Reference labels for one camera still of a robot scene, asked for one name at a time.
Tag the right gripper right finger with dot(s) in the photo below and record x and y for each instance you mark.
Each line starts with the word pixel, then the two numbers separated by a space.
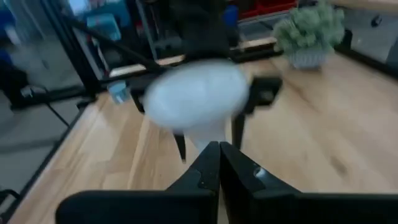
pixel 295 210

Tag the small blue round cup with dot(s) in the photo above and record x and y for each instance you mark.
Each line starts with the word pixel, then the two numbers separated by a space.
pixel 118 91

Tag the green succulent in grey pot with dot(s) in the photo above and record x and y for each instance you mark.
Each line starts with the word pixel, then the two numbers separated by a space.
pixel 311 31

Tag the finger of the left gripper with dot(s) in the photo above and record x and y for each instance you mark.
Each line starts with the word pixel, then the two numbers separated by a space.
pixel 180 147
pixel 238 130

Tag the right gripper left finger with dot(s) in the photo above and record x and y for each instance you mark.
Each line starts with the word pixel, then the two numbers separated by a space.
pixel 140 208

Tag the white flood lightbulb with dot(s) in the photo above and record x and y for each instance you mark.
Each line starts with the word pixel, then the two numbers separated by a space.
pixel 196 96

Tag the light wooden desk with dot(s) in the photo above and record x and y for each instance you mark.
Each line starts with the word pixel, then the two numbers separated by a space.
pixel 373 3

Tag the metal shelving rack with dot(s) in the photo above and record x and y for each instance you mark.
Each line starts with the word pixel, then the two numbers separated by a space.
pixel 267 6

